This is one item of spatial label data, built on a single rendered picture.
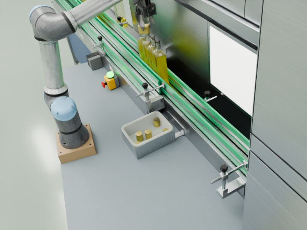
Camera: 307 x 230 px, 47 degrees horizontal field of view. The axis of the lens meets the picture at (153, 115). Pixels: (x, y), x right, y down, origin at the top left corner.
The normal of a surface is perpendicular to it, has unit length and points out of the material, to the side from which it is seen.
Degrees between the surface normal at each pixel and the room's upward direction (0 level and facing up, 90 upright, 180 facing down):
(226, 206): 0
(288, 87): 90
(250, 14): 90
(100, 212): 0
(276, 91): 90
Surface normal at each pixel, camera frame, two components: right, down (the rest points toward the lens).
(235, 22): -0.87, 0.40
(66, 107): -0.06, -0.67
